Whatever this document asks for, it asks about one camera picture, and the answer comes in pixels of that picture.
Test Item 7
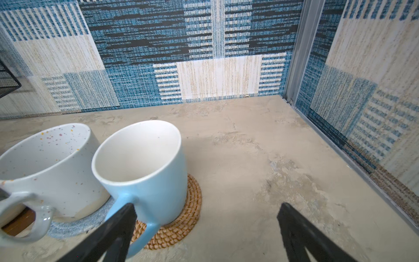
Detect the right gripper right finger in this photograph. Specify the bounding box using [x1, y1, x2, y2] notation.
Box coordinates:
[277, 203, 355, 262]

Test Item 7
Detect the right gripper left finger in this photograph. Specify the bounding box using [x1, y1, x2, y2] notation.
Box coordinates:
[59, 203, 136, 262]

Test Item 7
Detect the blue grey braided coaster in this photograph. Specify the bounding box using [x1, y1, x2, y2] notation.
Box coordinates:
[47, 197, 115, 239]

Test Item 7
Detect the woven rattan round coaster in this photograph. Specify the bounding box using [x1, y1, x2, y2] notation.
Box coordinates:
[144, 174, 203, 250]

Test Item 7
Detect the white mug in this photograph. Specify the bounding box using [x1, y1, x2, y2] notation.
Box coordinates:
[1, 123, 110, 247]

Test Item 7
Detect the light blue mug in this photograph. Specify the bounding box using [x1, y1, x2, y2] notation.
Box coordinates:
[92, 120, 188, 258]

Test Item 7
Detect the round brown wooden coaster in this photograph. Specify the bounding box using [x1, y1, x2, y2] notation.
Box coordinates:
[2, 207, 36, 236]

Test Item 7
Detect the black wire shelf rack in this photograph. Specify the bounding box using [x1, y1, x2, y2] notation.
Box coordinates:
[0, 61, 22, 98]

